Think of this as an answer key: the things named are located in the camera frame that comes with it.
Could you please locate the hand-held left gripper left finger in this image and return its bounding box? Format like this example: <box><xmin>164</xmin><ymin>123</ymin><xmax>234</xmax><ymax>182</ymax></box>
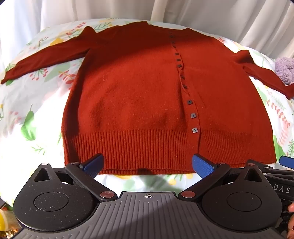
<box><xmin>34</xmin><ymin>154</ymin><xmax>117</xmax><ymax>204</ymax></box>

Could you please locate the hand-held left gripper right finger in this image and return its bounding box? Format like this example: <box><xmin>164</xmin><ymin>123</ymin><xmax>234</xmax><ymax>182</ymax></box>
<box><xmin>180</xmin><ymin>154</ymin><xmax>267</xmax><ymax>204</ymax></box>

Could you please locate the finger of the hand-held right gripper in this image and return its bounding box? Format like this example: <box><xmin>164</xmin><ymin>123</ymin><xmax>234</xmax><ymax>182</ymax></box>
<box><xmin>262</xmin><ymin>156</ymin><xmax>294</xmax><ymax>183</ymax></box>

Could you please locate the red knit button cardigan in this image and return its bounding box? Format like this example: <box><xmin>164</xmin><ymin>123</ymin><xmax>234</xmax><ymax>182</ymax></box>
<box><xmin>1</xmin><ymin>21</ymin><xmax>294</xmax><ymax>177</ymax></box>

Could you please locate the person's right hand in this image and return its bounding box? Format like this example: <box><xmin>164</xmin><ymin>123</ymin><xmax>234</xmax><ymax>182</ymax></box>
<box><xmin>287</xmin><ymin>203</ymin><xmax>294</xmax><ymax>231</ymax></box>

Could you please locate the floral printed bed sheet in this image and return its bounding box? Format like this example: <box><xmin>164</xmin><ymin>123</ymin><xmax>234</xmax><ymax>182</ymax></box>
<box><xmin>0</xmin><ymin>19</ymin><xmax>294</xmax><ymax>208</ymax></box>

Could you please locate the purple fluffy cloth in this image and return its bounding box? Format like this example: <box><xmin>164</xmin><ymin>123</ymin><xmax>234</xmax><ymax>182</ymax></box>
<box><xmin>274</xmin><ymin>56</ymin><xmax>294</xmax><ymax>86</ymax></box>

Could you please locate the yellow crinkled wrapper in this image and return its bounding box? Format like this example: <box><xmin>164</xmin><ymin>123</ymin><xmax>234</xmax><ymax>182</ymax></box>
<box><xmin>0</xmin><ymin>206</ymin><xmax>21</xmax><ymax>239</ymax></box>

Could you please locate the white curtain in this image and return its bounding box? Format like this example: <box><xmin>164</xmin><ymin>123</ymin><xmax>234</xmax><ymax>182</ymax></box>
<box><xmin>0</xmin><ymin>0</ymin><xmax>294</xmax><ymax>60</ymax></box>

